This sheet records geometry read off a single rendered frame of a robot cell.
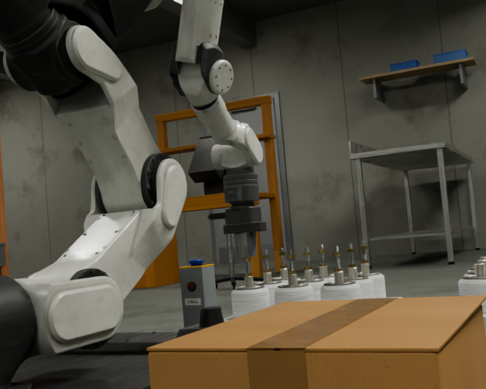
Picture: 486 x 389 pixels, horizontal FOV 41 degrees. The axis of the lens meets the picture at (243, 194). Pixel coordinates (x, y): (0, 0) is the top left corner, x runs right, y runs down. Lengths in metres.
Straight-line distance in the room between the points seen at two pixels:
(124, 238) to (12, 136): 9.75
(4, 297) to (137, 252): 0.36
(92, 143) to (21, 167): 9.50
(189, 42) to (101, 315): 0.63
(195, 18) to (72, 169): 8.79
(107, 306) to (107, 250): 0.13
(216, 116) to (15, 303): 0.69
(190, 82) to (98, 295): 0.57
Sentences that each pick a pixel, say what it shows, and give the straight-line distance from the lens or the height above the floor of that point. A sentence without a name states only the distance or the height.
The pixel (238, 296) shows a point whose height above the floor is 0.24.
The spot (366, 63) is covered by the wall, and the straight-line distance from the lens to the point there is 8.24.
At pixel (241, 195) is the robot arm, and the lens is 1.62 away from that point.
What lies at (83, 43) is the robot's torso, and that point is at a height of 0.75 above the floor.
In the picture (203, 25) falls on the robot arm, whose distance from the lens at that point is 1.46.
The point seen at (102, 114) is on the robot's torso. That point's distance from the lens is 1.32.
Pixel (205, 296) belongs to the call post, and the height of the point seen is 0.23.
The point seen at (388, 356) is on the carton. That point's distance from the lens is 0.48.
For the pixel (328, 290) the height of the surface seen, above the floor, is 0.24.
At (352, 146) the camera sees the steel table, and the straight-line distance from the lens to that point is 5.83.
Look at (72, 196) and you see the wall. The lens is 10.17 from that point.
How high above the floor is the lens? 0.39
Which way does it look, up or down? 3 degrees up
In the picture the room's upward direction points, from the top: 5 degrees counter-clockwise
